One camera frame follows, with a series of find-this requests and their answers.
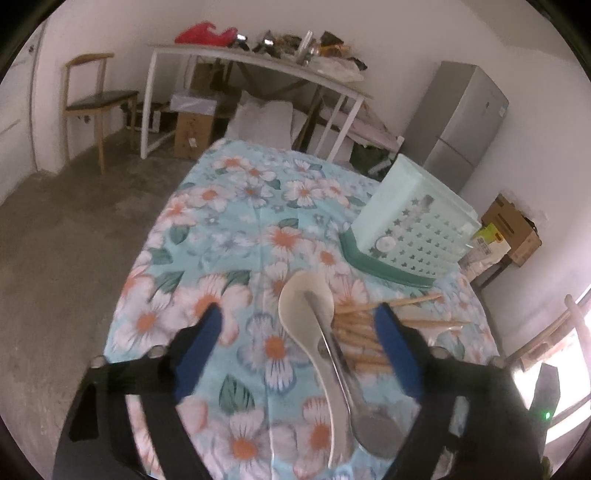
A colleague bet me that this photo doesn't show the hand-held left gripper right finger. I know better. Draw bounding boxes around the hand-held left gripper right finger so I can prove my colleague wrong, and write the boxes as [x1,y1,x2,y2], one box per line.
[374,303,544,480]

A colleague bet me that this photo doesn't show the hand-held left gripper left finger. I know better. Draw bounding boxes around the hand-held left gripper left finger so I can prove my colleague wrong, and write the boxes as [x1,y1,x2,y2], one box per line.
[53,304,227,480]

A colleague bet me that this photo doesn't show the pile of wooden chopsticks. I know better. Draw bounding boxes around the pile of wooden chopsticks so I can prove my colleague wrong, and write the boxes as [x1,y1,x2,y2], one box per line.
[332,293,472,374]

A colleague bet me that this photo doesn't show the metal spoon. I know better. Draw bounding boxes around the metal spoon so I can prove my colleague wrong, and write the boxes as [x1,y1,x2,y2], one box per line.
[302,291,403,459]

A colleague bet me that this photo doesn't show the white ceramic spoon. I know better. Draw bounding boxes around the white ceramic spoon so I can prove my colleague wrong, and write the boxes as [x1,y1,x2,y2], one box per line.
[278,270,354,468]

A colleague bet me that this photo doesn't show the mint green utensil basket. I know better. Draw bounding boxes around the mint green utensil basket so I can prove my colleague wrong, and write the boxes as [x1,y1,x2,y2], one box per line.
[352,154,481,278]

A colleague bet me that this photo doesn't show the bright window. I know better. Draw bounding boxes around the bright window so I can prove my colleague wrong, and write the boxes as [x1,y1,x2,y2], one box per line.
[522,332,591,444]

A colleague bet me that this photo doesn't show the dark green drip tray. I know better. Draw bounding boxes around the dark green drip tray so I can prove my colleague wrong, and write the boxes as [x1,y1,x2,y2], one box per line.
[339,229,437,291]

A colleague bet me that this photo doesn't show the floral tablecloth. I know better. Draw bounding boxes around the floral tablecloth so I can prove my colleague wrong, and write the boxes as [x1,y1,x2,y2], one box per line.
[104,138,502,480]

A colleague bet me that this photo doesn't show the yellow green carton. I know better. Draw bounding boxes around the yellow green carton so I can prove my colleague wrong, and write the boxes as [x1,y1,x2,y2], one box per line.
[470,223,512,265]

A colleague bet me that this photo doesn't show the large brown cardboard box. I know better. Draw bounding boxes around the large brown cardboard box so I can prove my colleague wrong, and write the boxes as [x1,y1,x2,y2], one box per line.
[480,194,542,267]

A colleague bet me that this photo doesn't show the pink board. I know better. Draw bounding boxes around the pink board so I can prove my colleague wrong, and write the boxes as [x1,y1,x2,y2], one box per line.
[318,102,400,151]

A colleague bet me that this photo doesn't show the white sacks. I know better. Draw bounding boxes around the white sacks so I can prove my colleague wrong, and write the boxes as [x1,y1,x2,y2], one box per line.
[228,90,308,151]

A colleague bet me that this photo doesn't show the grey refrigerator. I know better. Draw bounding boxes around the grey refrigerator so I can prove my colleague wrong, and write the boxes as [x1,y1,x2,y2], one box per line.
[401,61,510,192]

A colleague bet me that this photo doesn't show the wooden chair with dark seat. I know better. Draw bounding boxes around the wooden chair with dark seat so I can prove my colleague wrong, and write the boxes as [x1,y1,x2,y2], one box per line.
[62,52,140,174]

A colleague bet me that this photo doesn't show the white metal table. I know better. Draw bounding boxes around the white metal table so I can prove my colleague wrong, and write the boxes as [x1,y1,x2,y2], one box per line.
[141,43,374,161]

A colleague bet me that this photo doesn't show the red plastic bag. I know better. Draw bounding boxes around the red plastic bag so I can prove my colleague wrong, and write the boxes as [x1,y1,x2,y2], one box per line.
[174,21,239,48]

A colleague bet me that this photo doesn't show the heap of dark clutter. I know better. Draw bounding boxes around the heap of dark clutter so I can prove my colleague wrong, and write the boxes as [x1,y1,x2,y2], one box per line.
[238,28,368,75]

